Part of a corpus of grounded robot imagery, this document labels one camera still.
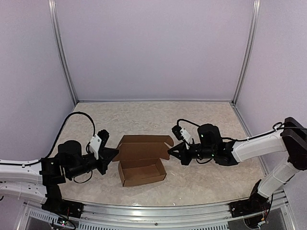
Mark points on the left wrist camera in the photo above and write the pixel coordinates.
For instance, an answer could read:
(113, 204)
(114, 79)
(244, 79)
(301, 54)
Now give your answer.
(97, 141)

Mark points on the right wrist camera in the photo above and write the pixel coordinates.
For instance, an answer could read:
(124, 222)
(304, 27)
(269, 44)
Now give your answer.
(182, 134)

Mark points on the right aluminium frame post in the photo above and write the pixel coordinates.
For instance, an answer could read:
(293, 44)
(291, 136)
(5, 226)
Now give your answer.
(248, 50)

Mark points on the front aluminium rail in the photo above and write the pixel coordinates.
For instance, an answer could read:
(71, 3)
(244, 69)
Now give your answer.
(214, 216)

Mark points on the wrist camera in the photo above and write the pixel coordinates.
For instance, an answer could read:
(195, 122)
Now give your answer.
(182, 134)
(97, 141)

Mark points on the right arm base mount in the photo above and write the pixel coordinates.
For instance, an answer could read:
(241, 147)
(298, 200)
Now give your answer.
(254, 204)

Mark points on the brown cardboard box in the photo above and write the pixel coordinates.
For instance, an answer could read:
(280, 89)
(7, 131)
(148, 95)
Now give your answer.
(140, 159)

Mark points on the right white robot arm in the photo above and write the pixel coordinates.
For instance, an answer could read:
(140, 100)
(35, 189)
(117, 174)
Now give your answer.
(288, 136)

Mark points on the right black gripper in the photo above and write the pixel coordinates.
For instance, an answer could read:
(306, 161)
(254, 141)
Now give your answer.
(182, 155)

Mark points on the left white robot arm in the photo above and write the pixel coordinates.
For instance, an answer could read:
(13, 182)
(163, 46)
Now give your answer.
(39, 181)

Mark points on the left aluminium frame post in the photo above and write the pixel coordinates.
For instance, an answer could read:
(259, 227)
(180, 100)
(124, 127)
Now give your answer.
(61, 52)

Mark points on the aluminium frame post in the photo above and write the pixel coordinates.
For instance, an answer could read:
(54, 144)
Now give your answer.
(61, 52)
(248, 50)

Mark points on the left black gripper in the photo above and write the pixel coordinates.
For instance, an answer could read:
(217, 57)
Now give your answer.
(106, 155)

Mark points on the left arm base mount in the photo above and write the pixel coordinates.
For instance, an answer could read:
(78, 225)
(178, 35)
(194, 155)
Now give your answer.
(56, 204)

